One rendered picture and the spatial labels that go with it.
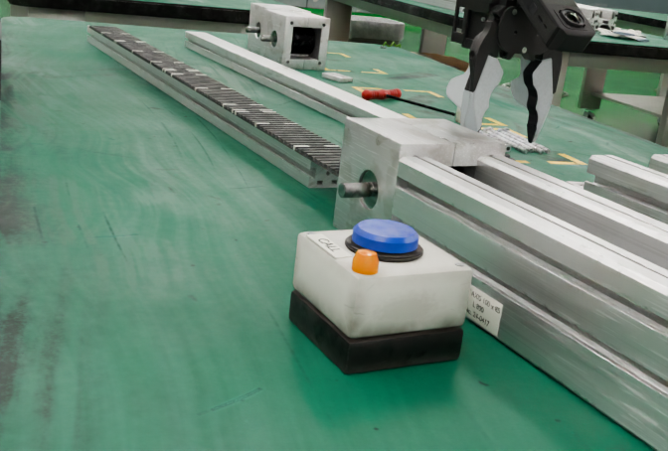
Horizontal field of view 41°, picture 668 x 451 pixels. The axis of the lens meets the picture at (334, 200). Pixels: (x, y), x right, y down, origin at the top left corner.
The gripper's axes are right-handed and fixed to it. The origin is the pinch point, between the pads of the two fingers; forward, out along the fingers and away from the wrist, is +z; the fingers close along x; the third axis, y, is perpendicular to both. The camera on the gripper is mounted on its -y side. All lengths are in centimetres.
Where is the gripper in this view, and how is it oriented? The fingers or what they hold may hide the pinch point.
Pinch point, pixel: (504, 134)
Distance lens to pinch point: 96.7
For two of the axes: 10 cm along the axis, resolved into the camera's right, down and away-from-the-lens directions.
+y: -4.6, -2.9, 8.4
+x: -8.8, 0.4, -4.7
